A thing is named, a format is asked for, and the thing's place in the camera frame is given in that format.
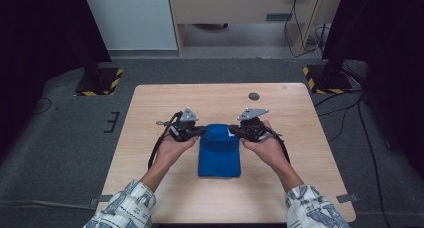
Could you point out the dark round object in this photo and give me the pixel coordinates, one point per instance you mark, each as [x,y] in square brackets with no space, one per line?
[210,26]

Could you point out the grey tape strip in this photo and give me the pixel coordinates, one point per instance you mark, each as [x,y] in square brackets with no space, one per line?
[100,200]
[346,198]

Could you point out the person's right hand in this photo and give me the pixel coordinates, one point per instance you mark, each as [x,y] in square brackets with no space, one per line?
[268,153]

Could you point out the blue cloth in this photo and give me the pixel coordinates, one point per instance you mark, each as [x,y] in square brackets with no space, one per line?
[218,158]

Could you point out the black striped stand base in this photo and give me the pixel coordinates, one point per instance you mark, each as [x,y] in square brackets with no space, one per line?
[328,81]
[100,83]

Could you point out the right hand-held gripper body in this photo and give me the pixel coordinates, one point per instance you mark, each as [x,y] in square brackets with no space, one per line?
[253,129]

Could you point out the white panel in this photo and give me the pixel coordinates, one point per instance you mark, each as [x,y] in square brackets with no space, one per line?
[130,18]

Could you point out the round grey table grommet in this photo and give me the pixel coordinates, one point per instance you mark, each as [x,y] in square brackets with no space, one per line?
[254,96]

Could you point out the black curtain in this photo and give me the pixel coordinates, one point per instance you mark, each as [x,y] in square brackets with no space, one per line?
[390,54]
[40,48]

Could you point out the person's left hand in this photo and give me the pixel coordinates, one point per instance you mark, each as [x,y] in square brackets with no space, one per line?
[173,153]

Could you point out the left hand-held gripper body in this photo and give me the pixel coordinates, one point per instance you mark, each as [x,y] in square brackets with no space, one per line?
[183,129]

